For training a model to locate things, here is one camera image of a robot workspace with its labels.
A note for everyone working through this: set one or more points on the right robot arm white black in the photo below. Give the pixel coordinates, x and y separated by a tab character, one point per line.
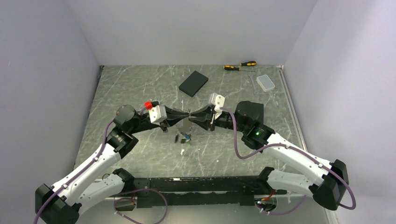
324	181

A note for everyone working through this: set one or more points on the black network switch box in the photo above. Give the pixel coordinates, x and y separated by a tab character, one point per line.
259	112

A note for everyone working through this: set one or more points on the clear plastic box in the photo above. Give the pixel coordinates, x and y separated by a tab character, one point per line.
265	83

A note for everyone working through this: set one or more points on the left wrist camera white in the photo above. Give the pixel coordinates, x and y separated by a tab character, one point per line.
157	112

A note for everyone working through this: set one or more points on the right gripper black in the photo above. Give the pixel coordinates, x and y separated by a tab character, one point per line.
203	122

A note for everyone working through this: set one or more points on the orange black screwdriver rear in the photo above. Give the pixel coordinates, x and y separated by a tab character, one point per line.
247	64

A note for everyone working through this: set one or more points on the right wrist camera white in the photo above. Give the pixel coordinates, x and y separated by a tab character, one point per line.
217	101

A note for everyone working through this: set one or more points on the key bunch with rings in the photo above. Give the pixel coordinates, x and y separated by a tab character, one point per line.
183	127

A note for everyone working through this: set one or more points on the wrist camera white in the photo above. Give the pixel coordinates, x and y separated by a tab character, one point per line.
217	101
157	112

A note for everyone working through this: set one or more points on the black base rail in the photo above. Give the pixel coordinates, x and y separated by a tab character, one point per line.
240	190

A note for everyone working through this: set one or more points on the black flat box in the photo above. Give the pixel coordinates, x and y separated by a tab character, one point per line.
193	83

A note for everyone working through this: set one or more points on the yellow black screwdriver front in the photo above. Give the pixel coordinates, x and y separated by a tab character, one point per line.
233	68

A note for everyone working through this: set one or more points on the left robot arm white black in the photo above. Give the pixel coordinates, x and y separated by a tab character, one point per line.
64	201

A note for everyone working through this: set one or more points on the aluminium frame rail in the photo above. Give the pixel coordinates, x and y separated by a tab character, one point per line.
297	183

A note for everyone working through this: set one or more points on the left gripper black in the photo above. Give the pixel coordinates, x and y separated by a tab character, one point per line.
173	117

